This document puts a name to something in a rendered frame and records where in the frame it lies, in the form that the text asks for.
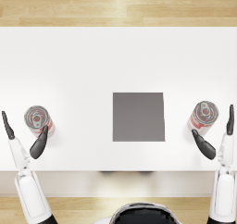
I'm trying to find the dark round robot body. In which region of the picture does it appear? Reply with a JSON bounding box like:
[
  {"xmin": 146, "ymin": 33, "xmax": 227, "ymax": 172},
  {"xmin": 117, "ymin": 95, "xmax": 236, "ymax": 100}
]
[{"xmin": 93, "ymin": 202, "xmax": 184, "ymax": 224}]

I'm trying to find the red can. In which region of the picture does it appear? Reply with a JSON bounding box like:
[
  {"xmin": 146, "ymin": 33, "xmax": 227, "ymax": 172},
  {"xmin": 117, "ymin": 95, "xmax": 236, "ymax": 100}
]
[
  {"xmin": 186, "ymin": 100, "xmax": 220, "ymax": 137},
  {"xmin": 23, "ymin": 106, "xmax": 56, "ymax": 139}
]

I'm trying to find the dark grey square mat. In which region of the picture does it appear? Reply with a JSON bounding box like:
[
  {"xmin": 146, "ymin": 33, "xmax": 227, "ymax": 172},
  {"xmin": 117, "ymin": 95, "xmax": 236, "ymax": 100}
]
[{"xmin": 112, "ymin": 92, "xmax": 166, "ymax": 143}]

